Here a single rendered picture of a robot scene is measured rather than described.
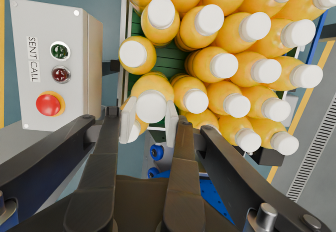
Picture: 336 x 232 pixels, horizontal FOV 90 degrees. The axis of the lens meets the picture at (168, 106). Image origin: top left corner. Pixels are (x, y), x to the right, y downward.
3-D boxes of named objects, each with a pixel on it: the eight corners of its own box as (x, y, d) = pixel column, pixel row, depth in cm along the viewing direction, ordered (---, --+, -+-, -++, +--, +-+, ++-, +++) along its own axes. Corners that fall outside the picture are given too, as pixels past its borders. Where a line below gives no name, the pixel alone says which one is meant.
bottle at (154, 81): (170, 73, 40) (181, 83, 22) (166, 101, 42) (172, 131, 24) (141, 68, 39) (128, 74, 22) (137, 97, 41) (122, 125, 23)
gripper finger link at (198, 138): (179, 132, 13) (216, 136, 14) (174, 114, 18) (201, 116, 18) (177, 149, 14) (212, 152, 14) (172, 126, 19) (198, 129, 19)
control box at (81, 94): (56, 112, 38) (20, 130, 28) (51, 15, 33) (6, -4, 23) (101, 116, 39) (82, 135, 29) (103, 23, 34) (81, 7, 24)
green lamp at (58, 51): (53, 58, 26) (48, 58, 25) (53, 43, 25) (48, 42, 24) (68, 60, 26) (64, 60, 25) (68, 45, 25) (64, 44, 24)
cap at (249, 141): (258, 132, 33) (264, 136, 31) (248, 149, 33) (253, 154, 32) (241, 125, 32) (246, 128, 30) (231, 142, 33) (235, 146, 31)
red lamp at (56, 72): (54, 81, 27) (50, 81, 26) (54, 66, 26) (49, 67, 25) (69, 82, 27) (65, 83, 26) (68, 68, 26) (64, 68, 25)
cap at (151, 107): (168, 93, 23) (169, 95, 21) (163, 119, 24) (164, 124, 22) (139, 88, 22) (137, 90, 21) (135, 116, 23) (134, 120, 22)
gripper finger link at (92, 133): (115, 145, 13) (75, 142, 13) (125, 122, 18) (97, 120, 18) (116, 127, 13) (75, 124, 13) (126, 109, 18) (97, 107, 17)
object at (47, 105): (40, 113, 28) (35, 115, 27) (38, 92, 27) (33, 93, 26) (63, 115, 28) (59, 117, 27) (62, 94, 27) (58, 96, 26)
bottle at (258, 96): (241, 77, 48) (291, 86, 30) (242, 101, 50) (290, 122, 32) (217, 81, 48) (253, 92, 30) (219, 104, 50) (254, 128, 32)
